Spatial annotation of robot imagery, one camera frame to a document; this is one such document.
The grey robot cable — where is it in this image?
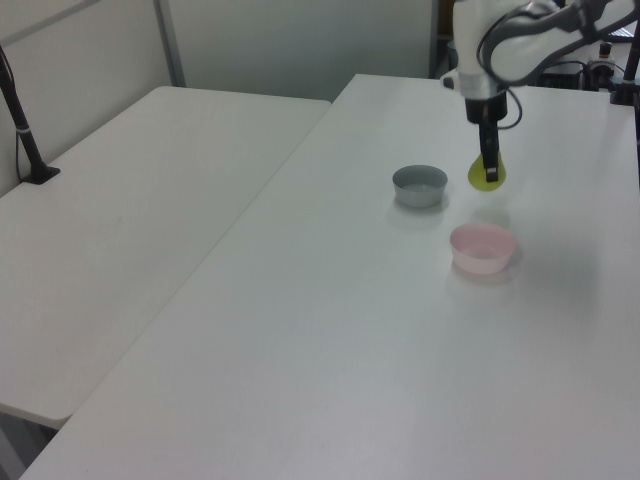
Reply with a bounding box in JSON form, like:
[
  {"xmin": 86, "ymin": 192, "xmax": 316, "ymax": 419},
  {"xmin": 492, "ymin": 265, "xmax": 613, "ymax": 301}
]
[{"xmin": 476, "ymin": 0, "xmax": 525, "ymax": 130}]

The black lab device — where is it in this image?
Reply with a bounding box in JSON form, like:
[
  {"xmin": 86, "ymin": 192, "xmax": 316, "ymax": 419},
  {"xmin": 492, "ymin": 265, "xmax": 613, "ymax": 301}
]
[{"xmin": 587, "ymin": 41, "xmax": 622, "ymax": 92}]

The green pear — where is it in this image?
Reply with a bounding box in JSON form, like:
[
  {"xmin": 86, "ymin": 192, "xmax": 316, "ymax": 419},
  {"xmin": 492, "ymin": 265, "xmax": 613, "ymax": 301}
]
[{"xmin": 466, "ymin": 152, "xmax": 511, "ymax": 194}]

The grey bowl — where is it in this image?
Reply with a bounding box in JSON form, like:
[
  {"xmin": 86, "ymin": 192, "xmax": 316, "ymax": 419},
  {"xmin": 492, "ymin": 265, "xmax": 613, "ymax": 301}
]
[{"xmin": 391, "ymin": 164, "xmax": 449, "ymax": 209}]

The black pole with clamp base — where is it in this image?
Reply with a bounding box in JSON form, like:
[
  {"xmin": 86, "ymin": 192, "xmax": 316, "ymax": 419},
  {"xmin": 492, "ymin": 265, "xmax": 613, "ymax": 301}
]
[{"xmin": 607, "ymin": 45, "xmax": 640, "ymax": 107}]

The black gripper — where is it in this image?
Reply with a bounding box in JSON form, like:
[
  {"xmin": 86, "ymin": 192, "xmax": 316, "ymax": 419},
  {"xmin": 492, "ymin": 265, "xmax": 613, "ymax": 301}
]
[{"xmin": 464, "ymin": 92, "xmax": 510, "ymax": 184}]

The black camera pole with clamp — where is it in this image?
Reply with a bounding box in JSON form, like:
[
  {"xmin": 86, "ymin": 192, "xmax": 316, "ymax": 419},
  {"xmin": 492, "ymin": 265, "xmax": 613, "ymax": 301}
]
[{"xmin": 0, "ymin": 43, "xmax": 62, "ymax": 187}]

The pink bowl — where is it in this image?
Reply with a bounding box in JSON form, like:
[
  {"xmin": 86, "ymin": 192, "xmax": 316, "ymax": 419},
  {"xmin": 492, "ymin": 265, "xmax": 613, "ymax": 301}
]
[{"xmin": 448, "ymin": 223, "xmax": 518, "ymax": 276}]

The white side table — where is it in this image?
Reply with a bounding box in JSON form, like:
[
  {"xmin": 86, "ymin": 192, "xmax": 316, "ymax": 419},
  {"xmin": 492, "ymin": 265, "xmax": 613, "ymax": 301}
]
[{"xmin": 0, "ymin": 85, "xmax": 334, "ymax": 430}]

